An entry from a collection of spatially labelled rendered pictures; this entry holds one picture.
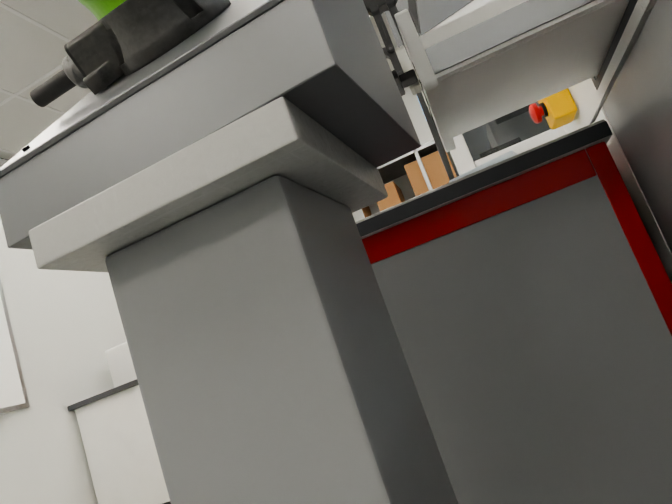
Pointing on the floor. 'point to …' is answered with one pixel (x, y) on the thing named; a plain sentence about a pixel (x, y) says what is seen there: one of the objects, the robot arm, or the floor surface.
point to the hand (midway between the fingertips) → (408, 70)
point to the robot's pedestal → (258, 319)
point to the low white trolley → (535, 327)
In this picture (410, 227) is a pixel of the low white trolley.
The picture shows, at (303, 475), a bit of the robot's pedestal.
